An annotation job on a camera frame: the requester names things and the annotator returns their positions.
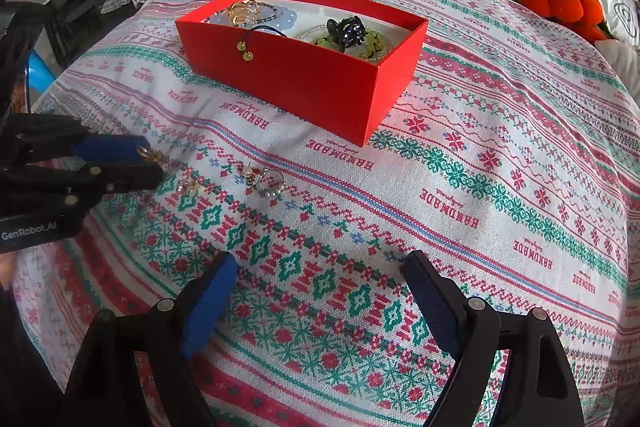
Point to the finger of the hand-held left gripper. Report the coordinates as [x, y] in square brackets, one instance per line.
[130, 179]
[110, 148]

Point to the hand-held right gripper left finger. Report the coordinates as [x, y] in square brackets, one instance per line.
[210, 302]

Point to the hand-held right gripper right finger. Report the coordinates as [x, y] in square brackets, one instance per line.
[435, 302]

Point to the gold hoop earring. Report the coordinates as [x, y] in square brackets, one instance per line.
[145, 153]

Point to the gold hair clip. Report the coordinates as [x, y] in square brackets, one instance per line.
[242, 13]

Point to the red cardboard box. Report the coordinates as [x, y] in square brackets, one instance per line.
[300, 82]

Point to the blue lace hair band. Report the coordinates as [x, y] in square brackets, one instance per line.
[285, 18]

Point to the black hair claw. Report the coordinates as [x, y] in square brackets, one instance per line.
[345, 29]

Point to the small gold earring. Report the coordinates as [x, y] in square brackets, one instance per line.
[190, 187]

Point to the striped printed blanket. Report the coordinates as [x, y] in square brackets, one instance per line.
[400, 207]

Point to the light blue plastic object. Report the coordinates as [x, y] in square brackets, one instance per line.
[40, 74]

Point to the white deer print pillow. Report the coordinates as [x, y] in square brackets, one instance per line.
[625, 62]

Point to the orange pumpkin plush toy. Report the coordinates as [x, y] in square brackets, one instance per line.
[555, 2]

